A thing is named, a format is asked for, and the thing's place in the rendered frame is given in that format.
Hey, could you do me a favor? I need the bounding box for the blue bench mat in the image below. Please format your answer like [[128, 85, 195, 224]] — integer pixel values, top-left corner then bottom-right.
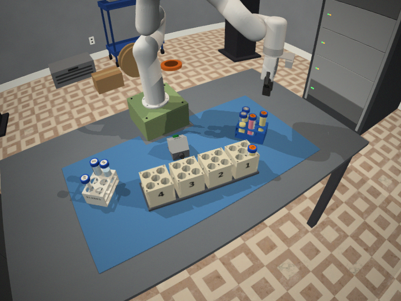
[[62, 96, 320, 274]]

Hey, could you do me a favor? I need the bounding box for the blue tube rack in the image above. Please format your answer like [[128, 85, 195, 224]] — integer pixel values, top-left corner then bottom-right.
[[235, 119, 269, 144]]

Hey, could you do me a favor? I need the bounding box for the beige tube rack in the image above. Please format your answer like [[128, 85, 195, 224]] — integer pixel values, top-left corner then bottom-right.
[[82, 169, 119, 207]]

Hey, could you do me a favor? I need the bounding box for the tube with blue cap and grey dot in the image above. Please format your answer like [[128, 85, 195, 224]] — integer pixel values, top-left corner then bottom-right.
[[238, 111, 248, 133]]

